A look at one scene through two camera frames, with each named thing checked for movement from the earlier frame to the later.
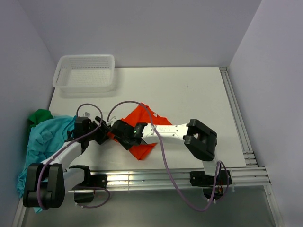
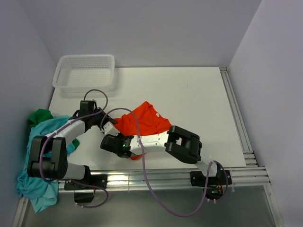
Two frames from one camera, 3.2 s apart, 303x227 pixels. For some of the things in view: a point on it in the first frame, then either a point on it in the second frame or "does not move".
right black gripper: x=127 y=145 → x=119 y=135
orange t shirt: x=140 y=115 does not move
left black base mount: x=95 y=180 does not move
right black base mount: x=200 y=179 does not move
